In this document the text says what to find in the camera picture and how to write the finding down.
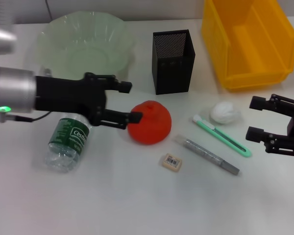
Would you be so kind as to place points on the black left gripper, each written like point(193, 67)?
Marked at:
point(63, 95)

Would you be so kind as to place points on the white paper ball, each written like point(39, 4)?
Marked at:
point(224, 112)

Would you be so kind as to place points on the green utility knife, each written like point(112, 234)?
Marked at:
point(223, 135)

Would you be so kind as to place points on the clear green-label water bottle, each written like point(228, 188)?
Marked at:
point(68, 137)

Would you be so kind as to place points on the grey pen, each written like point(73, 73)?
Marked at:
point(205, 153)

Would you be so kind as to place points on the beige eraser with barcode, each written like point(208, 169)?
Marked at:
point(171, 162)

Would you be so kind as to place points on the black mesh pen holder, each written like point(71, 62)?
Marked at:
point(172, 71)

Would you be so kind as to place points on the yellow plastic bin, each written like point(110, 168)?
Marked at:
point(250, 49)

